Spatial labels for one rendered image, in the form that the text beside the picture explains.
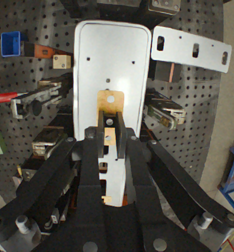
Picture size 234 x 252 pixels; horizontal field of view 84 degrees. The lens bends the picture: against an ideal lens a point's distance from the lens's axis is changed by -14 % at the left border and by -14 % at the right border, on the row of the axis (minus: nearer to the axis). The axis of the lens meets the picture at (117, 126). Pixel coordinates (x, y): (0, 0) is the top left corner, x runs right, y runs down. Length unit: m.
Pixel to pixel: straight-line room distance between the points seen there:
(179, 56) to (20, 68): 0.73
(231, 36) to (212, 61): 1.46
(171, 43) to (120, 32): 0.15
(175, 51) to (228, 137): 1.94
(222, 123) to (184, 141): 1.20
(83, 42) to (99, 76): 0.11
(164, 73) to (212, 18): 0.55
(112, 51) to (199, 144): 0.82
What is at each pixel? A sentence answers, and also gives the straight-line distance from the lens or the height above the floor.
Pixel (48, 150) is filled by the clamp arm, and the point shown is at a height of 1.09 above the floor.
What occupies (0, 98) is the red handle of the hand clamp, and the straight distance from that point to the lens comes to 0.40.
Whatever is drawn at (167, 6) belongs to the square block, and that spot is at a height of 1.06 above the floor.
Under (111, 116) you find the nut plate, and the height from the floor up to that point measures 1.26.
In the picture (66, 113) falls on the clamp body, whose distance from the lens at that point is 0.72.
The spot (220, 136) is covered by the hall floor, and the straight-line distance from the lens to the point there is 2.22.
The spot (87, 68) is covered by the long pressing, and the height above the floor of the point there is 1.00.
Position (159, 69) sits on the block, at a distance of 0.50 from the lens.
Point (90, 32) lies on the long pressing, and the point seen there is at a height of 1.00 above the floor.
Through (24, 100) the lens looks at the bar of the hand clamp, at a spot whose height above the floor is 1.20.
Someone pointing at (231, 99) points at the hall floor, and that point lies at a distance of 2.10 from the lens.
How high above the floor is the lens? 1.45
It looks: 67 degrees down
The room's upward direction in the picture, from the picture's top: 170 degrees clockwise
